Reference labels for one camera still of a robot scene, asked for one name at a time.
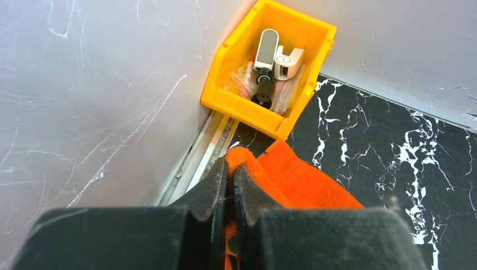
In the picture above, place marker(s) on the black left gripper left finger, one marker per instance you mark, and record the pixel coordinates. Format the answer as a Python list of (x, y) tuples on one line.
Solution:
[(187, 234)]

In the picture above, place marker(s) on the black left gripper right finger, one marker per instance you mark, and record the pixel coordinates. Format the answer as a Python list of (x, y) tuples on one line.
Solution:
[(270, 236)]

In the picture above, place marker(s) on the orange patterned pillowcase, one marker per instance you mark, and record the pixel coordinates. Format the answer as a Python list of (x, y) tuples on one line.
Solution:
[(289, 180)]

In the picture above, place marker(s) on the white clips in bin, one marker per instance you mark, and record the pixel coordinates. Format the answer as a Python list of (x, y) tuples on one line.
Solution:
[(269, 79)]

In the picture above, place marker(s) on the yellow plastic bin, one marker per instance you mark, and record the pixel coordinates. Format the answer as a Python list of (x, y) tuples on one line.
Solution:
[(228, 91)]

